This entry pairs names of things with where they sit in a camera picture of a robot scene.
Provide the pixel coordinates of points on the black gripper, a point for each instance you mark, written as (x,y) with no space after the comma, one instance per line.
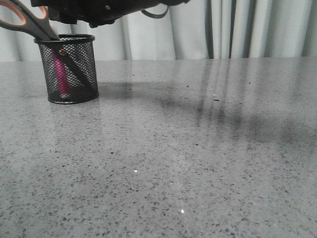
(100,12)

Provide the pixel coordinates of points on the grey orange scissors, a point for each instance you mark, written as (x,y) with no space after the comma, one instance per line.
(40,29)

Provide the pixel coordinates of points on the magenta pen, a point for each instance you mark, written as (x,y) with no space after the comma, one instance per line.
(61,76)

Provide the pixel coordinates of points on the black mesh pen bin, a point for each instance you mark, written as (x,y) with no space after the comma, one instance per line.
(80,49)

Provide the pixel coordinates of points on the grey curtain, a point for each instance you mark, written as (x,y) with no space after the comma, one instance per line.
(208,29)

